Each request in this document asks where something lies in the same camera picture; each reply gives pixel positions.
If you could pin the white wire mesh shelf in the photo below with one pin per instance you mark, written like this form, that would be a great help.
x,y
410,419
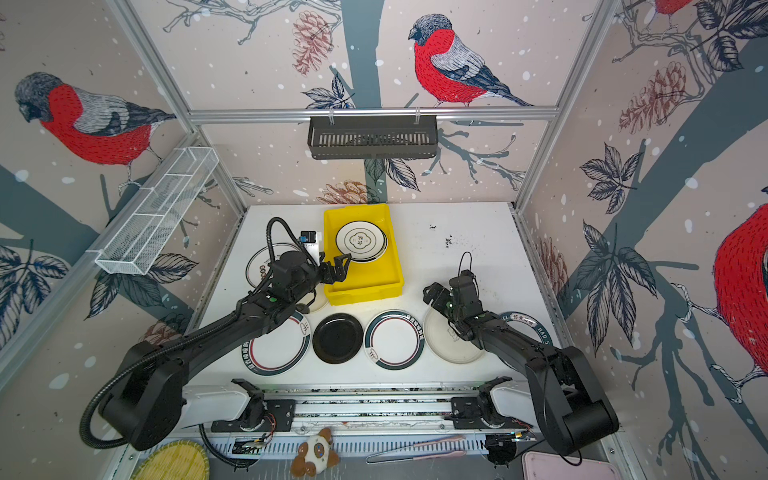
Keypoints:
x,y
140,239

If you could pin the large cream plate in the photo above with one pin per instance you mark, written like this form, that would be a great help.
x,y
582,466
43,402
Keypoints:
x,y
445,343

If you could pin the black round plate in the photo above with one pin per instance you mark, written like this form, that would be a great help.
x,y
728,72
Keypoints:
x,y
337,338

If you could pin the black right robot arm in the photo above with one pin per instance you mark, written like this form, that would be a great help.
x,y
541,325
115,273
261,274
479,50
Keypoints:
x,y
550,388

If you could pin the pink chopsticks tongs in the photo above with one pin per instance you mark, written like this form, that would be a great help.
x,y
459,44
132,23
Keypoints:
x,y
446,447

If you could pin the white plate red Chinese characters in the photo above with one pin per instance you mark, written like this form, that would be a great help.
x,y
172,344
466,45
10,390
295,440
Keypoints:
x,y
259,264

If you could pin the white plate green rim centre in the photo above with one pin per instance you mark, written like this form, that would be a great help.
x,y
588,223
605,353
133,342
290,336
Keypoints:
x,y
394,340

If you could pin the plush panda toy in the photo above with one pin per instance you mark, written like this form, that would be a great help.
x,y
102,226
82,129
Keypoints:
x,y
315,455

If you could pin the white plate thin green rings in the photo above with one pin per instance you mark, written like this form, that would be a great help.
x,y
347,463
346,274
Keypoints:
x,y
361,240

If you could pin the aluminium frame corner post left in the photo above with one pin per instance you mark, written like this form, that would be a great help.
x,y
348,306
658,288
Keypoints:
x,y
160,72

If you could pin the white plate green lettered rim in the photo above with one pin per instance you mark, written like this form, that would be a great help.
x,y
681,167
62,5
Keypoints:
x,y
528,326

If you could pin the aluminium frame horizontal bar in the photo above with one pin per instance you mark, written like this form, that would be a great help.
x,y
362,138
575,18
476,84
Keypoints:
x,y
245,116

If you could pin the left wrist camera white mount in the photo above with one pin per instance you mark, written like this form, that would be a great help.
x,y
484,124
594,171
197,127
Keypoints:
x,y
310,240

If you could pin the yellow plastic bin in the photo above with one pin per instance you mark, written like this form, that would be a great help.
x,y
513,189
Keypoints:
x,y
365,232

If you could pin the white plate green rim left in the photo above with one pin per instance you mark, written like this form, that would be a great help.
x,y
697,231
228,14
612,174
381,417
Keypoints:
x,y
280,350

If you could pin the black hanging wire basket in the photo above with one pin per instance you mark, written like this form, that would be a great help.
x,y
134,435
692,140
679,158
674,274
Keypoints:
x,y
373,137

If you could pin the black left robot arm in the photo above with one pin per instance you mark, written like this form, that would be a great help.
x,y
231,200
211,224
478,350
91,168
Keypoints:
x,y
143,402

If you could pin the pink tray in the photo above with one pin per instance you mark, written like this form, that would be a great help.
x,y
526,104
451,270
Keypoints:
x,y
545,466

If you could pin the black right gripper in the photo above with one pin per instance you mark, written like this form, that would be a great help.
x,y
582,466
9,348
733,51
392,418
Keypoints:
x,y
438,301

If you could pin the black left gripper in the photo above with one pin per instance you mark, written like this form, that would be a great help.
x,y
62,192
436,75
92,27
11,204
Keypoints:
x,y
340,272

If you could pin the aluminium frame corner post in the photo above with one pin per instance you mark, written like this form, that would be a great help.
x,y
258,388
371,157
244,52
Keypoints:
x,y
600,21
160,72

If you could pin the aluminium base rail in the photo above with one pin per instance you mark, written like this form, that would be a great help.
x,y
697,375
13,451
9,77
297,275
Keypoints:
x,y
244,410

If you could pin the woven bamboo mat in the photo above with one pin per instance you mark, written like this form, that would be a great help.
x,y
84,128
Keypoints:
x,y
179,460

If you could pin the aluminium frame corner post right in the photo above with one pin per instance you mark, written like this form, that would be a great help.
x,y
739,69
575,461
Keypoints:
x,y
600,21

